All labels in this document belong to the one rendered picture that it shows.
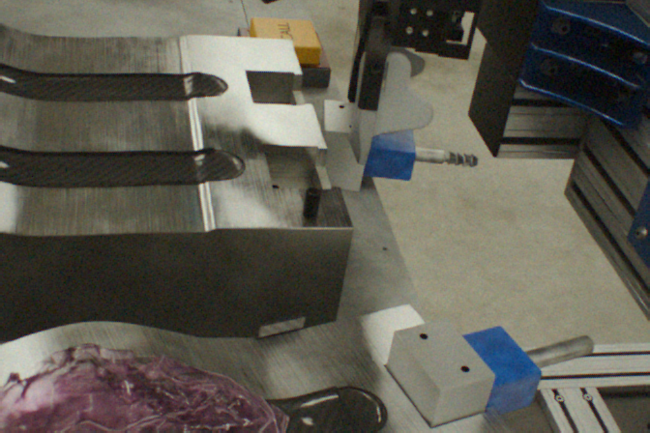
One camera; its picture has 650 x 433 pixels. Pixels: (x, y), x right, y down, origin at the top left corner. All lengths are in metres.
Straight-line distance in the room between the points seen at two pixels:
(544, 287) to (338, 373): 1.59
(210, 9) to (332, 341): 0.57
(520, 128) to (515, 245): 1.20
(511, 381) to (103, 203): 0.27
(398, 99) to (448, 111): 1.92
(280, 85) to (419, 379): 0.32
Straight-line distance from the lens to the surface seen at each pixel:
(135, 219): 0.64
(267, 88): 0.82
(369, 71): 0.76
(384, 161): 0.84
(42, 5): 1.10
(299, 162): 0.73
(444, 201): 2.35
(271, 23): 1.01
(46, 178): 0.69
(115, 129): 0.73
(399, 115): 0.79
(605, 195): 1.07
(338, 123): 0.83
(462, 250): 2.21
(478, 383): 0.58
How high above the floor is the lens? 1.26
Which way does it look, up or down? 33 degrees down
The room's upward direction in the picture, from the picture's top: 10 degrees clockwise
